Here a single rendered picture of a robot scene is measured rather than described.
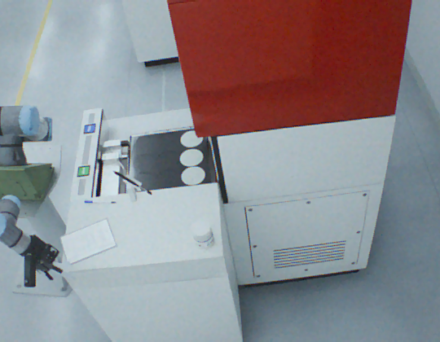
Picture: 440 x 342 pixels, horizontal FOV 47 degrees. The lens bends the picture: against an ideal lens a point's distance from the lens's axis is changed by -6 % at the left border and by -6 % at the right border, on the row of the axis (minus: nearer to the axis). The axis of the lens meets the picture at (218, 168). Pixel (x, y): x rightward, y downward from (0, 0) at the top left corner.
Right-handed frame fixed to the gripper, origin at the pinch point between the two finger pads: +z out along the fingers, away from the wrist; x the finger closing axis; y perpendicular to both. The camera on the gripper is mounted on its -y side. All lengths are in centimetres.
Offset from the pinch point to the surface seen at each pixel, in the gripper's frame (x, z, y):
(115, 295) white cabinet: 5.4, 27.3, 10.1
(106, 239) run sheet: -3.0, 7.2, 23.1
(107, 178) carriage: 18, 7, 57
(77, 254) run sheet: 4.3, 2.9, 13.9
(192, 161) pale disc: -14, 22, 73
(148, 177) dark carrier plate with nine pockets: 0, 15, 61
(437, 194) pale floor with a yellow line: -73, 161, 148
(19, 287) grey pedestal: 126, 44, 24
